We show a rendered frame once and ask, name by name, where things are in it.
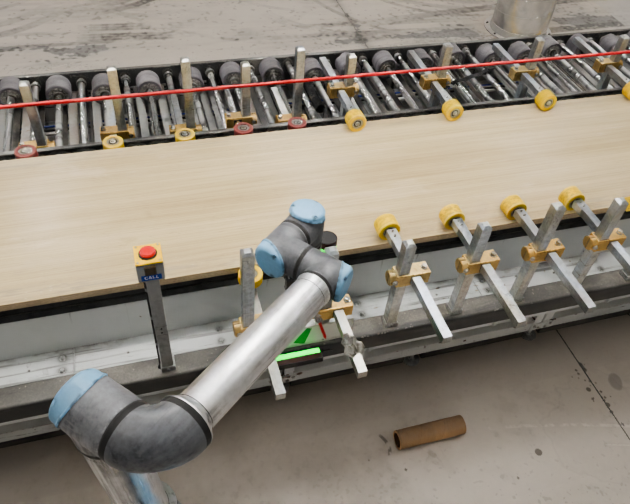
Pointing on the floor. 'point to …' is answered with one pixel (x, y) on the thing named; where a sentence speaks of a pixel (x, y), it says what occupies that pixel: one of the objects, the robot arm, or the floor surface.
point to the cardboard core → (429, 432)
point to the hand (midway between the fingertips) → (305, 300)
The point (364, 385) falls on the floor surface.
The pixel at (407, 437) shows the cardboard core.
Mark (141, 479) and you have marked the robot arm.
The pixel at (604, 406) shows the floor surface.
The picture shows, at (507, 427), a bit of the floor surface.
